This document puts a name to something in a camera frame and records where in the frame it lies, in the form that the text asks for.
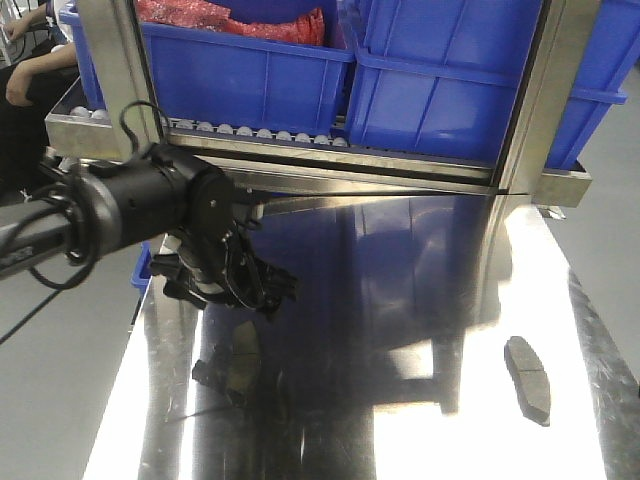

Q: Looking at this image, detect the small blue floor bin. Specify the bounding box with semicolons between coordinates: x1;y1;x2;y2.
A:
130;241;151;296

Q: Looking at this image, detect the red plastic bag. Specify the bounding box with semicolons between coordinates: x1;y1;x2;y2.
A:
136;1;325;46

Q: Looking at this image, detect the grey brake pad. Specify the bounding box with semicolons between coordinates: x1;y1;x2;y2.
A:
192;320;262;407
504;336;551;427

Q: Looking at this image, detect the left blue plastic bin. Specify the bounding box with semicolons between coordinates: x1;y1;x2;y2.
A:
61;1;354;134

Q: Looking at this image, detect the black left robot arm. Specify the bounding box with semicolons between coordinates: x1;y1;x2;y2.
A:
1;144;297;316

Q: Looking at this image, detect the right blue plastic bin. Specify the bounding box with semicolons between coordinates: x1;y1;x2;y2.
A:
341;1;639;170

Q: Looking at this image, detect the blue plastic bin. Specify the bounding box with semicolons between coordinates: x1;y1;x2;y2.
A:
61;1;354;134
341;1;639;170

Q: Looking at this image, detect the steel roller conveyor rack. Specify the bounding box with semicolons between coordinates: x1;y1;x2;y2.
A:
46;1;601;218

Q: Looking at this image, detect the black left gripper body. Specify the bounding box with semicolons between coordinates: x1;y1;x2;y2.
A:
149;200;298;318

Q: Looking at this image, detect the seated person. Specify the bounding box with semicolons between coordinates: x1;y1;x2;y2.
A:
1;1;79;195

